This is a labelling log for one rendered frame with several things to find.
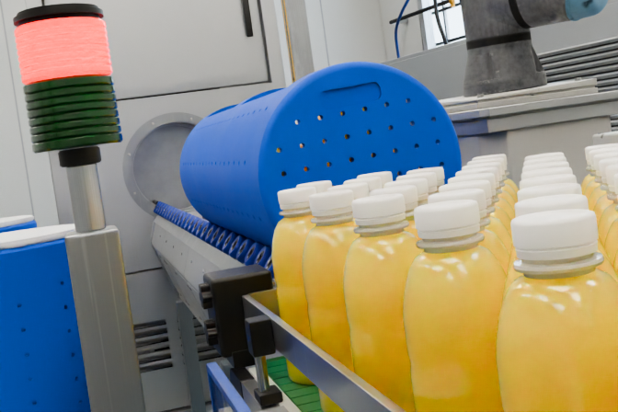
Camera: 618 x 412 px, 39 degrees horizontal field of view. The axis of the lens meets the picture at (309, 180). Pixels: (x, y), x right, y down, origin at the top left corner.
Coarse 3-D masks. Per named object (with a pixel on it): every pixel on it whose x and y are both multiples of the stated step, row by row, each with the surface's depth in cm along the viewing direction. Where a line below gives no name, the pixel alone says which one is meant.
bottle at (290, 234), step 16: (304, 208) 87; (288, 224) 86; (304, 224) 86; (272, 240) 88; (288, 240) 86; (304, 240) 85; (272, 256) 87; (288, 256) 85; (288, 272) 86; (288, 288) 86; (288, 304) 86; (304, 304) 85; (288, 320) 86; (304, 320) 85; (304, 336) 86; (288, 368) 88
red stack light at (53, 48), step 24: (24, 24) 60; (48, 24) 59; (72, 24) 60; (96, 24) 61; (24, 48) 60; (48, 48) 60; (72, 48) 60; (96, 48) 61; (24, 72) 61; (48, 72) 60; (72, 72) 60; (96, 72) 61
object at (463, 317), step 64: (384, 256) 62; (448, 256) 51; (512, 256) 55; (384, 320) 62; (448, 320) 50; (512, 320) 40; (576, 320) 38; (384, 384) 62; (448, 384) 50; (512, 384) 40; (576, 384) 38
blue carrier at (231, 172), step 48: (288, 96) 112; (336, 96) 114; (384, 96) 115; (432, 96) 117; (192, 144) 179; (240, 144) 125; (288, 144) 112; (336, 144) 113; (384, 144) 115; (432, 144) 117; (192, 192) 180; (240, 192) 125
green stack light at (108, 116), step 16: (48, 80) 60; (64, 80) 60; (80, 80) 60; (96, 80) 61; (112, 80) 63; (32, 96) 60; (48, 96) 60; (64, 96) 60; (80, 96) 60; (96, 96) 61; (112, 96) 62; (32, 112) 61; (48, 112) 60; (64, 112) 60; (80, 112) 60; (96, 112) 61; (112, 112) 62; (32, 128) 61; (48, 128) 60; (64, 128) 60; (80, 128) 60; (96, 128) 60; (112, 128) 62; (32, 144) 61; (48, 144) 60; (64, 144) 60; (80, 144) 60; (96, 144) 61
